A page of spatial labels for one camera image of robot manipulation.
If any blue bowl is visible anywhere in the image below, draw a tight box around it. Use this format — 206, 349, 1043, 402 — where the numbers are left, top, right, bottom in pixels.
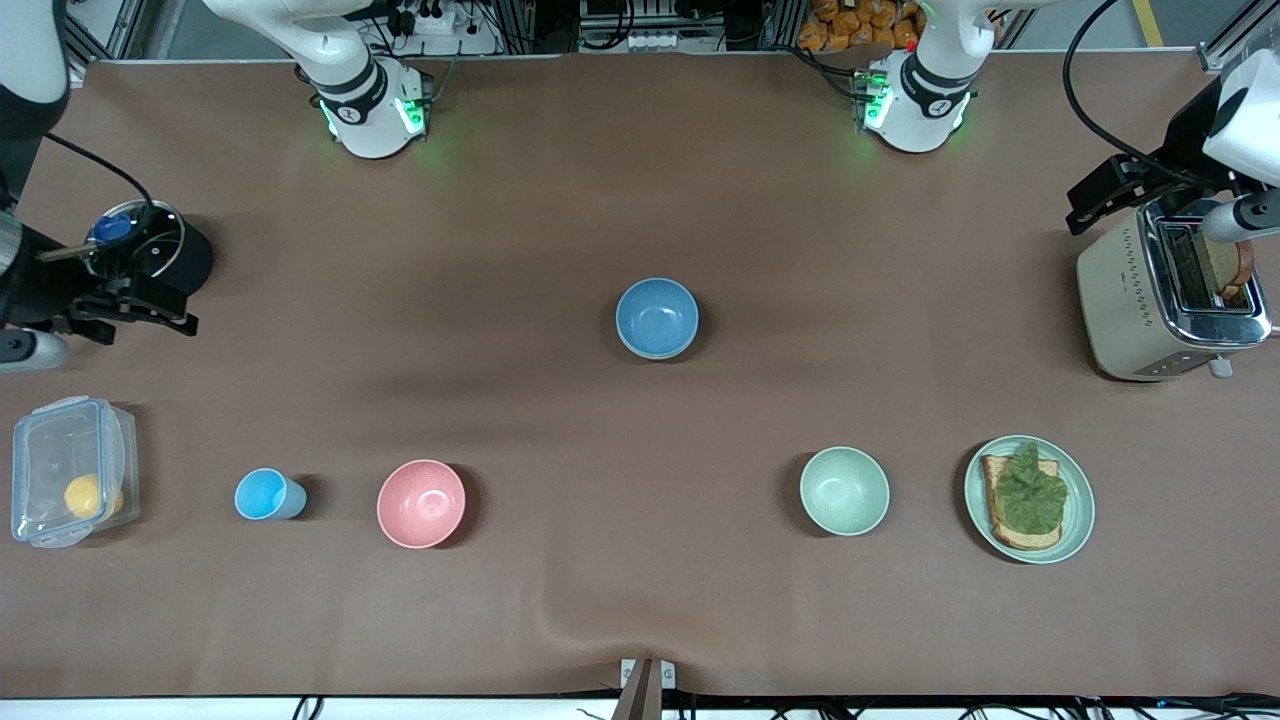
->
615, 277, 701, 362

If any pink bowl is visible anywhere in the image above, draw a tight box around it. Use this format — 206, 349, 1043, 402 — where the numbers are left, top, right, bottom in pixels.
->
376, 459, 468, 550

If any pale green bowl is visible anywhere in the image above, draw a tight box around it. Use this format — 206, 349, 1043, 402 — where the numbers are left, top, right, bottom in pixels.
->
799, 446, 891, 538

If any glass lid blue knob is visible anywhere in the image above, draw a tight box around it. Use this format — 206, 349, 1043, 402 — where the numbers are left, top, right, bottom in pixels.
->
85, 200, 187, 286

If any brown bread slice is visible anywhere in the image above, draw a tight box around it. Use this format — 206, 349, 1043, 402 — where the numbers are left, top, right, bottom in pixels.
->
1198, 238, 1255, 301

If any beige chrome toaster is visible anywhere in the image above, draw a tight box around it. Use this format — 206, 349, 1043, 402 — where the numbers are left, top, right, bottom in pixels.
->
1076, 196, 1274, 383

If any clear plastic lidded container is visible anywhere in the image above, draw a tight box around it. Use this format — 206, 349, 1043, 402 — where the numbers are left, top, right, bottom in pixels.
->
10, 396, 141, 549

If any yellow lemon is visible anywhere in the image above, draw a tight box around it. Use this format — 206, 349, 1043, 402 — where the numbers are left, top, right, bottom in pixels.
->
64, 474, 125, 521

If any light blue cup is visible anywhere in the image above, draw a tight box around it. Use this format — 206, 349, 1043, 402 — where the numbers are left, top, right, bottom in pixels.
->
234, 468, 309, 522

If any bag of orange buns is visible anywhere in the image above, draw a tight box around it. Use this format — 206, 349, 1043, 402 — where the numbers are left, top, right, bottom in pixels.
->
797, 0, 926, 53

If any green lettuce leaf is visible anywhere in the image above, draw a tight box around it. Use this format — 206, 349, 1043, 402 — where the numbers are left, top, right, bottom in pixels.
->
993, 441, 1070, 535

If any pale green plate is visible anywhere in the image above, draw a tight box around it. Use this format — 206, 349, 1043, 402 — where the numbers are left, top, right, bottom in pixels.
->
964, 435, 1097, 565

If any toast slice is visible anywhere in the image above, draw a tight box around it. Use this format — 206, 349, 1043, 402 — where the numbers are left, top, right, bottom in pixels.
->
981, 455, 1063, 551

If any white power strip with plugs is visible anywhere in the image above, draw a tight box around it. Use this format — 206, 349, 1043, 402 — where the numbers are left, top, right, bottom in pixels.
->
395, 0, 471, 36

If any black saucepan blue handle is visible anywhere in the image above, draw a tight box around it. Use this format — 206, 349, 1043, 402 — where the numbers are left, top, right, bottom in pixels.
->
85, 198, 215, 305

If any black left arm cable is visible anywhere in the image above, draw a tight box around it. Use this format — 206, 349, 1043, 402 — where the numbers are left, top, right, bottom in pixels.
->
1062, 0, 1216, 191

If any aluminium frame post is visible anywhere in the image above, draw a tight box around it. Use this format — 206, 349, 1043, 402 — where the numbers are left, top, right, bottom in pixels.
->
100, 0, 166, 61

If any metal table edge bracket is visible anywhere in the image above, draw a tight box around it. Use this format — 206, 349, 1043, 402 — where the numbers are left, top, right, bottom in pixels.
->
620, 657, 677, 720

